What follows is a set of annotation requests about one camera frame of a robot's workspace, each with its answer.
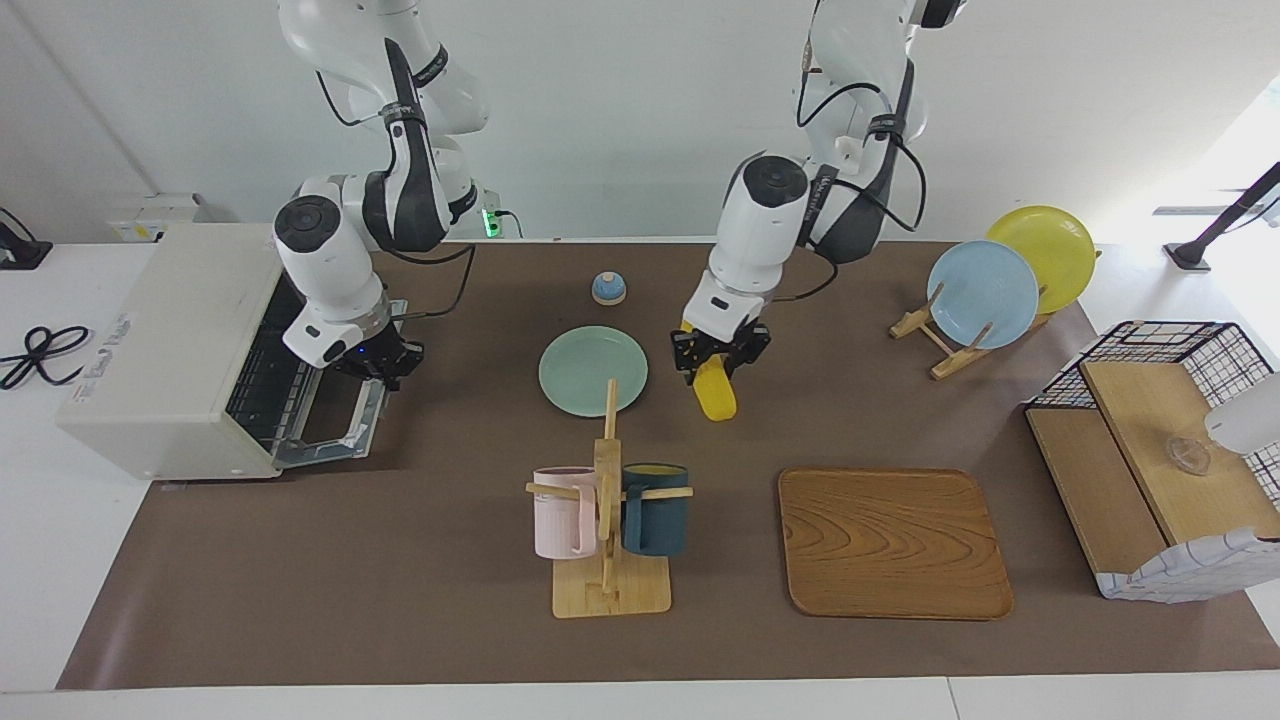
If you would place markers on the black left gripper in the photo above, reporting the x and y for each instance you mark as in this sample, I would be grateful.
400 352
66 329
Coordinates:
720 345

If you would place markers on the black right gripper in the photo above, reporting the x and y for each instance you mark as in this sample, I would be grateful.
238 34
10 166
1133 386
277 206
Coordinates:
385 355

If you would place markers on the yellow corn cob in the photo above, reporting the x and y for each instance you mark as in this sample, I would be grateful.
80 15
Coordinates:
718 400

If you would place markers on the glass oven door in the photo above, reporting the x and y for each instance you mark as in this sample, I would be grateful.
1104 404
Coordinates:
320 455

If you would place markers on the mint green plate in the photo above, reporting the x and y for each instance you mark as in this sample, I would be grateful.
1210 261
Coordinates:
580 370

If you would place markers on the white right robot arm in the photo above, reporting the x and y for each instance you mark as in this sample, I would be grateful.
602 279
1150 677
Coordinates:
330 260

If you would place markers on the white toaster oven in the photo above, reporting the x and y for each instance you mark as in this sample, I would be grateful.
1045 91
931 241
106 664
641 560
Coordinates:
160 350

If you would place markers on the small blue round bell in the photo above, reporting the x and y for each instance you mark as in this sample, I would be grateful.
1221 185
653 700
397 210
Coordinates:
608 289

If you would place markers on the dark blue mug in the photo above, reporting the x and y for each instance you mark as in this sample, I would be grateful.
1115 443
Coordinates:
660 515

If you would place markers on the brown table mat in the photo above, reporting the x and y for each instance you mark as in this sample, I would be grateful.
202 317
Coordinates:
420 560

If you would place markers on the pink mug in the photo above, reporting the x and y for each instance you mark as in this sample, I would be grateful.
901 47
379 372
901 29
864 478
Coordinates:
560 515

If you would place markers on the wooden tray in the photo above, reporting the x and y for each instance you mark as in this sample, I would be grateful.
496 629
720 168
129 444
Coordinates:
890 540

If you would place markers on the wooden plate rack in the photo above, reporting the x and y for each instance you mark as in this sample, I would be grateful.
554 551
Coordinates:
958 363

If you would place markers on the wooden mug rack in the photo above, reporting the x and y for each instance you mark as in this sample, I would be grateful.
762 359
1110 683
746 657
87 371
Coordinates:
610 597

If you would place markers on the light blue plate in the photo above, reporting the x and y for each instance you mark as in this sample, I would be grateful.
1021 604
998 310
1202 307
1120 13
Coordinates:
985 295

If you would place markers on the white power box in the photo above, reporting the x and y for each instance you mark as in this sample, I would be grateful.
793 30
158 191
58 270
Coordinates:
150 215

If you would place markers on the yellow plate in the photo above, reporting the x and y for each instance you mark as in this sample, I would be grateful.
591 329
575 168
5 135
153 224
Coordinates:
1055 250

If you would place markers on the small black stand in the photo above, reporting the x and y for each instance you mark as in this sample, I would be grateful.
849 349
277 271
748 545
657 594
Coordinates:
20 252

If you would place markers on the wooden stepped shelf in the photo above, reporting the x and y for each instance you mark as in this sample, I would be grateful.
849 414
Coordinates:
1150 410

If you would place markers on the small clear glass cup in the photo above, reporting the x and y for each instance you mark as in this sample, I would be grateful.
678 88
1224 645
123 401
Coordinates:
1190 457

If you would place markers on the white checked cloth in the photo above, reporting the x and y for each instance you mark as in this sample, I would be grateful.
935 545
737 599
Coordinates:
1190 570

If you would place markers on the black angled stand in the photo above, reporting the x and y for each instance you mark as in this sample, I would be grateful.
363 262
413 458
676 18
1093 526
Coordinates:
1215 235

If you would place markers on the white rounded object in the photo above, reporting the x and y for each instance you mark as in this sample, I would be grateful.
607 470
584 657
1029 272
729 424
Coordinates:
1250 420

